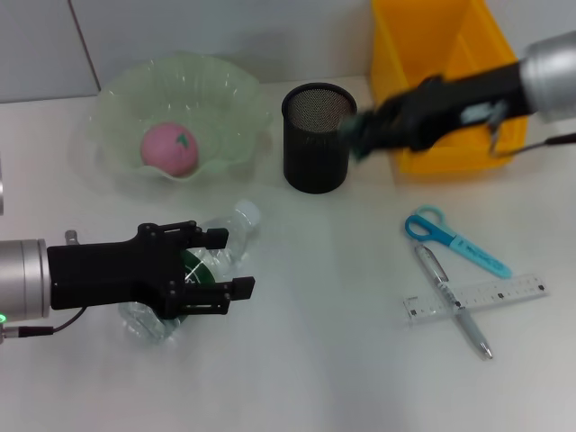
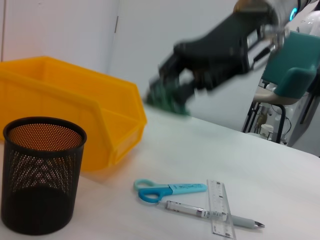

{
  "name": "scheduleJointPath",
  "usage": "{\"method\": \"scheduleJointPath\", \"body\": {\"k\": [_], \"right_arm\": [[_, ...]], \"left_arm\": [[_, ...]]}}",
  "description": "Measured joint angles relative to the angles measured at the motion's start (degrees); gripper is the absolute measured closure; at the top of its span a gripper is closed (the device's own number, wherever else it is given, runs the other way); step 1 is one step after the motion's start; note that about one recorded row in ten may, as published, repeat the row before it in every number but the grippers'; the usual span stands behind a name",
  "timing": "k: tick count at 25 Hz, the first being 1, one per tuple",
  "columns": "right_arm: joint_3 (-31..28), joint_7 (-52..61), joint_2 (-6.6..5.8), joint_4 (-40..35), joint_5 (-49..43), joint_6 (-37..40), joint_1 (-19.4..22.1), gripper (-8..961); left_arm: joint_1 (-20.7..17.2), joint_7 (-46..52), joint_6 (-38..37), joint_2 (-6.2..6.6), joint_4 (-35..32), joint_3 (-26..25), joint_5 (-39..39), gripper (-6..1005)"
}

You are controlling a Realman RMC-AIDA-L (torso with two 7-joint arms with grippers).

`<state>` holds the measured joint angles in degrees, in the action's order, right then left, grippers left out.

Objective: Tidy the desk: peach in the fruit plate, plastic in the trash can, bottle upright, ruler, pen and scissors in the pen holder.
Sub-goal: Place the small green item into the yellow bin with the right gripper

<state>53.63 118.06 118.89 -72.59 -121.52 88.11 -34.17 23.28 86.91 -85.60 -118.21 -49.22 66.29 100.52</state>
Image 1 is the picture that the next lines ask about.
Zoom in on green plastic wrapper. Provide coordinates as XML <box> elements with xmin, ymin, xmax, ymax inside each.
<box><xmin>339</xmin><ymin>112</ymin><xmax>374</xmax><ymax>161</ymax></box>

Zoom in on silver clear ballpoint pen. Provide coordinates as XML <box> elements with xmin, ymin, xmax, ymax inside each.
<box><xmin>412</xmin><ymin>243</ymin><xmax>494</xmax><ymax>361</ymax></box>

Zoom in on clear green-label water bottle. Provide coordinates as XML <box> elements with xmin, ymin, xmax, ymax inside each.
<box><xmin>117</xmin><ymin>200</ymin><xmax>262</xmax><ymax>346</ymax></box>

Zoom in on yellow plastic storage bin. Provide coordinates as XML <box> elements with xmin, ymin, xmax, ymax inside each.
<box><xmin>369</xmin><ymin>0</ymin><xmax>530</xmax><ymax>176</ymax></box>

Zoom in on pink toy peach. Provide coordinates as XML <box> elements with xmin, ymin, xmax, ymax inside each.
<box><xmin>139</xmin><ymin>121</ymin><xmax>200</xmax><ymax>177</ymax></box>

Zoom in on black mesh pen holder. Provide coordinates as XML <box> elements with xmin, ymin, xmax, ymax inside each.
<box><xmin>280</xmin><ymin>82</ymin><xmax>358</xmax><ymax>194</ymax></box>

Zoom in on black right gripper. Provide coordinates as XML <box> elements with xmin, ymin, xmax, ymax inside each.
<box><xmin>359</xmin><ymin>60</ymin><xmax>532</xmax><ymax>158</ymax></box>

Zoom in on pale green glass fruit bowl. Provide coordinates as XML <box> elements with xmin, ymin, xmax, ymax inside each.
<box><xmin>67</xmin><ymin>49</ymin><xmax>275</xmax><ymax>182</ymax></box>

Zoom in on blue scissors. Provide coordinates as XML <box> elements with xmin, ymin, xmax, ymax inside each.
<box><xmin>403</xmin><ymin>204</ymin><xmax>513</xmax><ymax>279</ymax></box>

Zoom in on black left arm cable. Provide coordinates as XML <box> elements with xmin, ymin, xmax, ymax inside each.
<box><xmin>0</xmin><ymin>308</ymin><xmax>86</xmax><ymax>343</ymax></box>

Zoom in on transparent plastic ruler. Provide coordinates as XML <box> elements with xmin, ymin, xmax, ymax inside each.
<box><xmin>402</xmin><ymin>273</ymin><xmax>550</xmax><ymax>326</ymax></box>

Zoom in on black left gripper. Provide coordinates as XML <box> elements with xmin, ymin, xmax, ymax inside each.
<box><xmin>46</xmin><ymin>220</ymin><xmax>257</xmax><ymax>321</ymax></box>

